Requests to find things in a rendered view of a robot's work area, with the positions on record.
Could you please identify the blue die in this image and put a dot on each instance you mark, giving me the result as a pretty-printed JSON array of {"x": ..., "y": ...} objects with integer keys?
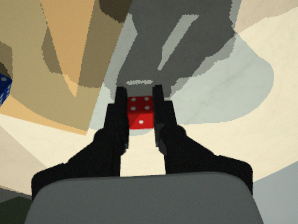
[{"x": 5, "y": 86}]

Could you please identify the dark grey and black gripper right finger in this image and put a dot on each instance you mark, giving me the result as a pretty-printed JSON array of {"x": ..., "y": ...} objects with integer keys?
[{"x": 183, "y": 154}]

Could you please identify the tan flat mat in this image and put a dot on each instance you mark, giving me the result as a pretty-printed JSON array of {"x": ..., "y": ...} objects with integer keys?
[{"x": 57, "y": 53}]

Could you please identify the red die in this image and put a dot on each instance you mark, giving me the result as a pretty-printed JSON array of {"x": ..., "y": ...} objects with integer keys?
[{"x": 140, "y": 112}]

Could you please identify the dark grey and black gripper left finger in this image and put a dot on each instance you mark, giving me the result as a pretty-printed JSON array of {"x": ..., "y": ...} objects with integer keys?
[{"x": 101, "y": 156}]

